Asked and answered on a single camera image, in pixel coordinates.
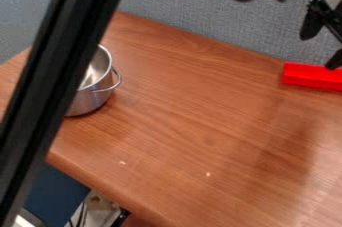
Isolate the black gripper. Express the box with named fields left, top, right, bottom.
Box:
left=300, top=0, right=342, bottom=70

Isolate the red rectangular block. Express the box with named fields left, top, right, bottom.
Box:
left=281, top=62, right=342, bottom=91

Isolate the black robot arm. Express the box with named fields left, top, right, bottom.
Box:
left=0, top=0, right=342, bottom=227

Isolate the stainless steel pot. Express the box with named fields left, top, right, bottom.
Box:
left=66, top=45, right=122, bottom=117

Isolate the white object bottom left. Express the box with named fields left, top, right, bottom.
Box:
left=12, top=215, right=46, bottom=227

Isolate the metal table leg bracket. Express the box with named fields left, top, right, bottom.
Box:
left=66, top=191, right=130, bottom=227

